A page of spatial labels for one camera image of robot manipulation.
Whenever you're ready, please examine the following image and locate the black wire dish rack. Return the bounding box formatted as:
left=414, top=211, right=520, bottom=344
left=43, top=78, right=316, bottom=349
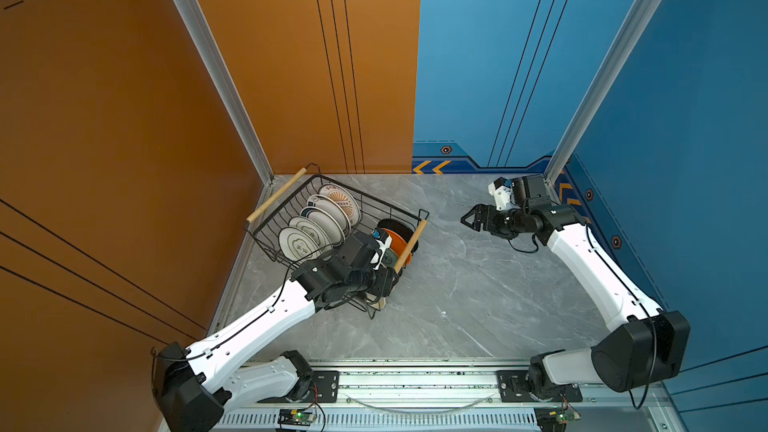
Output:
left=245, top=163, right=431, bottom=319

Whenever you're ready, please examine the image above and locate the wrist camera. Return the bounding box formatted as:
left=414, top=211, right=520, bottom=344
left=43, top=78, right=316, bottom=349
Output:
left=488, top=175, right=551, bottom=211
left=339, top=231, right=384, bottom=271

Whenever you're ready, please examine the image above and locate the green circuit board left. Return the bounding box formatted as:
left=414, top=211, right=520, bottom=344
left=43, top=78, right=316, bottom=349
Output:
left=277, top=408, right=321, bottom=431

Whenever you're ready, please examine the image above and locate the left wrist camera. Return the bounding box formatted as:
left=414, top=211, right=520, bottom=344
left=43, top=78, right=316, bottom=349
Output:
left=339, top=231, right=384, bottom=271

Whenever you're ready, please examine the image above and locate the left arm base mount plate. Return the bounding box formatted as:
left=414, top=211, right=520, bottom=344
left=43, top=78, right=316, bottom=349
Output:
left=261, top=370, right=340, bottom=405

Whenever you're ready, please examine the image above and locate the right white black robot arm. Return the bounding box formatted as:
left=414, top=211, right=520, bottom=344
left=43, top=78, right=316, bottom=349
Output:
left=461, top=204, right=691, bottom=400

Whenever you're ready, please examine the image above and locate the circuit board right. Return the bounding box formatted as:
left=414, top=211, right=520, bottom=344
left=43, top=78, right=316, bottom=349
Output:
left=534, top=408, right=582, bottom=432

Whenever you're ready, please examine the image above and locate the black plate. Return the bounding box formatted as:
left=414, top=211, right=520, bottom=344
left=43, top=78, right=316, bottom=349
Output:
left=377, top=218, right=415, bottom=241

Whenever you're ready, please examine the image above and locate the white plate orange sunburst pattern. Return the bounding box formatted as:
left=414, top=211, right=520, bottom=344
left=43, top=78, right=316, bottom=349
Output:
left=319, top=184, right=361, bottom=227

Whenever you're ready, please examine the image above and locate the white plate green rim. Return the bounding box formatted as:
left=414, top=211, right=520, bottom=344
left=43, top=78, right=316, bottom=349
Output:
left=278, top=227, right=320, bottom=263
left=289, top=217, right=332, bottom=249

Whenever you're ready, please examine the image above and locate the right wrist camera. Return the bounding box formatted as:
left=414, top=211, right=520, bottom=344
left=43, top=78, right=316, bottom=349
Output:
left=488, top=175, right=551, bottom=211

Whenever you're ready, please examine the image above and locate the white plate green rim front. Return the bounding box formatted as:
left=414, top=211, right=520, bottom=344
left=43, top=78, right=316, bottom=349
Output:
left=278, top=227, right=320, bottom=263

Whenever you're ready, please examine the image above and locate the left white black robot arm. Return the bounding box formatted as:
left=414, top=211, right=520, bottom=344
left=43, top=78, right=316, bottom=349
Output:
left=152, top=258, right=400, bottom=431

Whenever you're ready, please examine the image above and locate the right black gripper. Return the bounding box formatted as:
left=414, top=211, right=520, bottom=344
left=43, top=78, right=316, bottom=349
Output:
left=461, top=203, right=529, bottom=238

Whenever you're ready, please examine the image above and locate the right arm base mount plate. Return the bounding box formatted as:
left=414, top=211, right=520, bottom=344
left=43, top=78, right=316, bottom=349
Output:
left=496, top=369, right=583, bottom=403

